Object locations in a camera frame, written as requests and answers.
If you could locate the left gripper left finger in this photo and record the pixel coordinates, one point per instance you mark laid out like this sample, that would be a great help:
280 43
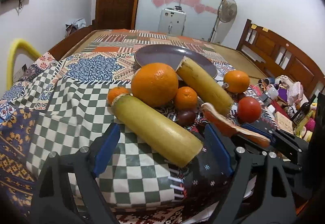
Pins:
53 201

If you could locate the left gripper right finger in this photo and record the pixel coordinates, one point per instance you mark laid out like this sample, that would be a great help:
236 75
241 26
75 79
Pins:
272 199

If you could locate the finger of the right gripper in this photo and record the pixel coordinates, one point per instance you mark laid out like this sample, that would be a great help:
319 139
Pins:
267 134

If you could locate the red tomato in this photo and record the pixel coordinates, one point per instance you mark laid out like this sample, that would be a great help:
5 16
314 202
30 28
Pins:
248 110

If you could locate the small mandarin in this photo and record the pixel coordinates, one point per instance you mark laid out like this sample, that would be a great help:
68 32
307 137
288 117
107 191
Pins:
115 92
185 99

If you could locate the pile of toys and clutter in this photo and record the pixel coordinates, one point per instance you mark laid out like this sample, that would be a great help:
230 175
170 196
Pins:
290 98

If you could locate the large orange with sticker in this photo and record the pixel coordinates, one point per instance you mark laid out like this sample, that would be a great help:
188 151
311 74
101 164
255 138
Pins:
236 81

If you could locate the dark purple passion fruit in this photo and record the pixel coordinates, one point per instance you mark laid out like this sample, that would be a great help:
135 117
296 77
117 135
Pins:
185 118

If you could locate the patchwork patterned cloth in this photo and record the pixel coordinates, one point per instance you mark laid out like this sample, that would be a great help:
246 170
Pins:
61 106

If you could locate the dark purple plate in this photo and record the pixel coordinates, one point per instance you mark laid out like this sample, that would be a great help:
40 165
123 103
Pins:
172 56

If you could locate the standing electric fan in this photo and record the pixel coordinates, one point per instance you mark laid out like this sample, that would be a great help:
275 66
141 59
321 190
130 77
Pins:
226 15

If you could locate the white suitcase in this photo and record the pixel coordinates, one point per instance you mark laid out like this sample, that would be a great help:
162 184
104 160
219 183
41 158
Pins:
172 21

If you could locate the striped patchwork bed blanket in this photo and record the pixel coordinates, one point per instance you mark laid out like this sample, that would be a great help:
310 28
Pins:
125 41

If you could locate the clothes pile by door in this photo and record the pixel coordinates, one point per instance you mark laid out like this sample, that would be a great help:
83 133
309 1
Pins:
74 25

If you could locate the wooden bed frame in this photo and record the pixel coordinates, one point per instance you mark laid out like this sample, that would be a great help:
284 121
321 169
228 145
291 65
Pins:
269 52

